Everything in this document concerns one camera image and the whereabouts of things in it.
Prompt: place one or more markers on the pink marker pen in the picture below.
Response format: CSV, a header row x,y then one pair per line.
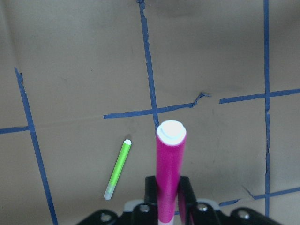
x,y
171,138

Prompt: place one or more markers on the green marker pen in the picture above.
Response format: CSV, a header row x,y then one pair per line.
x,y
117,169

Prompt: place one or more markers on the brown paper table cover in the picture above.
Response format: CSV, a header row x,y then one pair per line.
x,y
78,77

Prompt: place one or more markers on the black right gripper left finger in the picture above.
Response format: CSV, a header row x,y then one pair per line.
x,y
146,213

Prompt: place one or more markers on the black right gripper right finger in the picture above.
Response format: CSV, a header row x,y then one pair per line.
x,y
196,211

